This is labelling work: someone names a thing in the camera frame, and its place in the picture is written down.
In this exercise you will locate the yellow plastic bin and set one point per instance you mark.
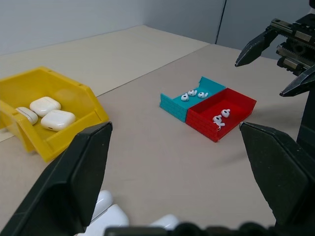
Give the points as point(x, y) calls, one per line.
point(78, 98)

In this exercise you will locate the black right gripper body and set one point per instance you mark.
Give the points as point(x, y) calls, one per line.
point(297, 41)

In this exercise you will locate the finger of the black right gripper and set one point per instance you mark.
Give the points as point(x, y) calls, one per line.
point(299, 84)
point(256, 46)

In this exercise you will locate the red brick-pattern tray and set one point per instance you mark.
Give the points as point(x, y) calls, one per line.
point(204, 123)

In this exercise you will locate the open white charging case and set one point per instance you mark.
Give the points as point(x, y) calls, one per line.
point(110, 216)

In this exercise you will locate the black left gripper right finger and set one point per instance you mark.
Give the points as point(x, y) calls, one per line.
point(283, 177)

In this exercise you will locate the teal brick-pattern tray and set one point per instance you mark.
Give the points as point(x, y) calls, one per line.
point(176, 107)

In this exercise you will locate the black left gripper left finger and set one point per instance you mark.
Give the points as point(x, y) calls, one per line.
point(61, 182)

